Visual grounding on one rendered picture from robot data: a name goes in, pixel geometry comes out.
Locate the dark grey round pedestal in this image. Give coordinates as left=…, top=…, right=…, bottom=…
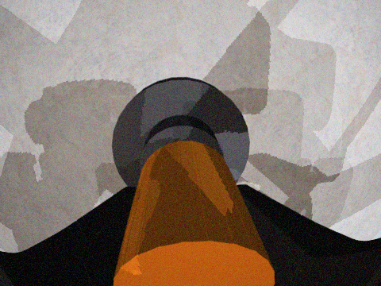
left=112, top=77, right=250, bottom=188

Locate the orange knob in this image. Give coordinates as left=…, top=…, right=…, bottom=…
left=114, top=141, right=275, bottom=286

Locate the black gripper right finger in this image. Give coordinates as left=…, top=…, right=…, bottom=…
left=237, top=184, right=381, bottom=286

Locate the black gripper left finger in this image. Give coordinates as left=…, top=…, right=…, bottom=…
left=0, top=187, right=136, bottom=286

